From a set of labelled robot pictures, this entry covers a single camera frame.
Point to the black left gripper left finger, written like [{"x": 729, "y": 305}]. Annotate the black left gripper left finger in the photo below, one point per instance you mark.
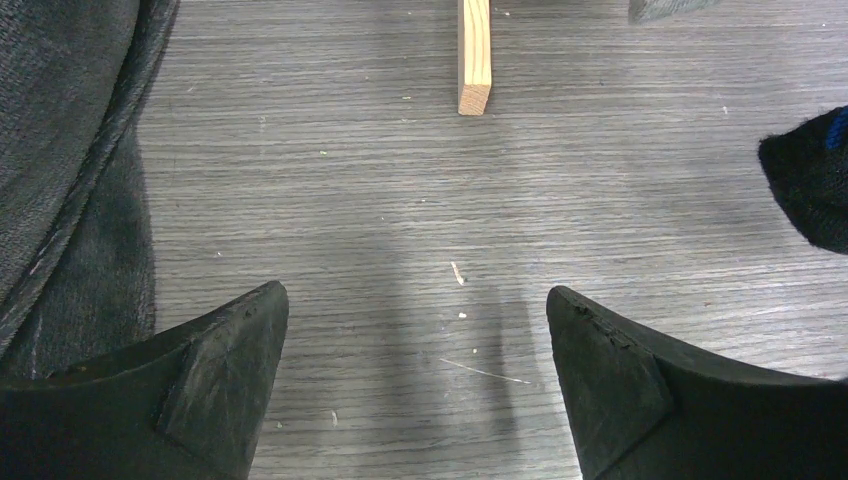
[{"x": 187, "y": 403}]

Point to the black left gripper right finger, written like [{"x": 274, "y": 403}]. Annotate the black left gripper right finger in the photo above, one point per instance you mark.
[{"x": 644, "y": 405}]

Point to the navy black white sock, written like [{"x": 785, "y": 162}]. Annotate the navy black white sock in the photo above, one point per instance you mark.
[{"x": 806, "y": 169}]

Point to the black floral blanket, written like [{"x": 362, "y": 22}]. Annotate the black floral blanket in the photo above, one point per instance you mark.
[{"x": 77, "y": 265}]

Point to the wooden rack frame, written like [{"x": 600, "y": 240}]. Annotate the wooden rack frame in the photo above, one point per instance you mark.
[{"x": 474, "y": 70}]

